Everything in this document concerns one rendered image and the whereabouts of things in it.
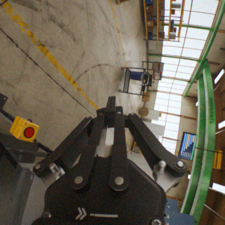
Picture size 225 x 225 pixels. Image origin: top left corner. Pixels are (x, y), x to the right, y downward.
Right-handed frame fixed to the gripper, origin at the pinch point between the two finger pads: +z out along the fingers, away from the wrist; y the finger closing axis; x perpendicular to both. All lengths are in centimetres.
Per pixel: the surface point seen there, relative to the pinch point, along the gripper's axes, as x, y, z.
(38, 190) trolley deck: -51, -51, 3
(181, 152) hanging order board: -376, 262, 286
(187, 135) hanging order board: -313, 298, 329
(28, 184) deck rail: -37, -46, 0
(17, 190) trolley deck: -38, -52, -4
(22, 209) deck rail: -46, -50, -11
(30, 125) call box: -10.1, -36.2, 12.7
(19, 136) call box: -11.9, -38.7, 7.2
